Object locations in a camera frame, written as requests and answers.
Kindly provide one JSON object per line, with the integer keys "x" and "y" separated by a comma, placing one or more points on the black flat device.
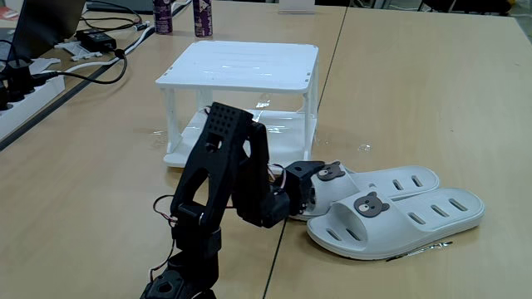
{"x": 120, "y": 5}

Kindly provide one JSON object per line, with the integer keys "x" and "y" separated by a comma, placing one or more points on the red flat item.
{"x": 8, "y": 13}

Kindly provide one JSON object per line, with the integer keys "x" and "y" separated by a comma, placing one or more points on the white plastic box shelf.
{"x": 241, "y": 62}

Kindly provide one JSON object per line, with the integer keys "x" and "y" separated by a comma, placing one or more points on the black chair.
{"x": 465, "y": 6}

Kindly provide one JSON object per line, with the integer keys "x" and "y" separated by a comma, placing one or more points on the thin silver black tool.
{"x": 420, "y": 250}

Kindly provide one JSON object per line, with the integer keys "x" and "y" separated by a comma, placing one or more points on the black power adapter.
{"x": 96, "y": 40}

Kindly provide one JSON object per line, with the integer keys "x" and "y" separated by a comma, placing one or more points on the white bear slipper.
{"x": 374, "y": 182}
{"x": 395, "y": 236}

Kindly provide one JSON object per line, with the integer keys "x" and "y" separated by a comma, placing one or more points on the dark laptop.
{"x": 45, "y": 25}

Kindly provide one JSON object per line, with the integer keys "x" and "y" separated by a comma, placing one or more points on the black power plug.
{"x": 18, "y": 81}

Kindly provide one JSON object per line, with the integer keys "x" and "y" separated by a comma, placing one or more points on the white power strip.
{"x": 29, "y": 106}

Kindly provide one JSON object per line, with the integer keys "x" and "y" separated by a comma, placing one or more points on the white plastic piece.
{"x": 77, "y": 50}

